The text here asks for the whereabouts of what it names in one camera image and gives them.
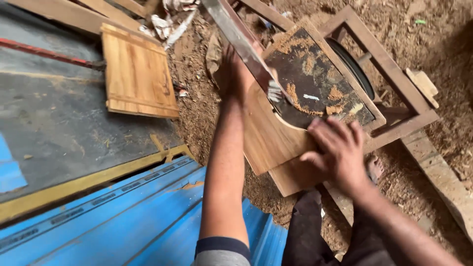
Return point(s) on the person's right hand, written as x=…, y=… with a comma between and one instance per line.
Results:
x=340, y=159

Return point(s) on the person's left hand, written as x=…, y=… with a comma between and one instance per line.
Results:
x=234, y=79

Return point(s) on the person's left fingers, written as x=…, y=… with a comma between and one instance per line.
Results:
x=236, y=57

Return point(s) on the curved cut wooden board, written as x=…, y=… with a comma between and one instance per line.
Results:
x=269, y=136

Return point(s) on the crumpled white paper scraps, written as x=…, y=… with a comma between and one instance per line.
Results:
x=170, y=22

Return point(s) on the dark sawdust covered saw table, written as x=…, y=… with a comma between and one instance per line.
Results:
x=317, y=74

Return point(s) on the light wooden panel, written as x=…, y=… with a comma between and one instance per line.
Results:
x=138, y=74

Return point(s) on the small wood offcut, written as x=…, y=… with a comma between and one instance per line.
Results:
x=333, y=109

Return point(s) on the black saw wheel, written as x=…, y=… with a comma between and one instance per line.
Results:
x=354, y=68

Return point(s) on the flat wooden base board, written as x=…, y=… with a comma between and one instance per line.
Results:
x=295, y=177

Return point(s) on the pile of brown wooden planks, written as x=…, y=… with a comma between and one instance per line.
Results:
x=92, y=14

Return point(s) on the person's bare foot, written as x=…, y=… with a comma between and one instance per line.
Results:
x=375, y=168

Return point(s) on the dark grey flat sheet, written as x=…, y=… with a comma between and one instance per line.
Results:
x=62, y=118

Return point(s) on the green scrap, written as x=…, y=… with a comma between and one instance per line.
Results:
x=420, y=21

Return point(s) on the small pale wooden block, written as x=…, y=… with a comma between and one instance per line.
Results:
x=423, y=87

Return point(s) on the person's dark trousers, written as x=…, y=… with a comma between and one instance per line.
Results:
x=314, y=232

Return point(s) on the red metal bar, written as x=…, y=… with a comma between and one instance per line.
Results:
x=44, y=53

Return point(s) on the person's grey sleeve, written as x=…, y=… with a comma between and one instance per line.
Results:
x=221, y=255

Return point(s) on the blue corrugated metal sheet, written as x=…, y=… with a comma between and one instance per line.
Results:
x=129, y=225

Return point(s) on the yellow wooden strip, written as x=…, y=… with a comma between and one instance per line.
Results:
x=74, y=184

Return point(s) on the long weathered wooden plank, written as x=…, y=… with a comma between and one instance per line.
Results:
x=439, y=177

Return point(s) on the small blue sheet piece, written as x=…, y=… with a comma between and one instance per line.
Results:
x=11, y=170

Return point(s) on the brown wooden saw frame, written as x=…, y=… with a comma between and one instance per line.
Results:
x=391, y=70

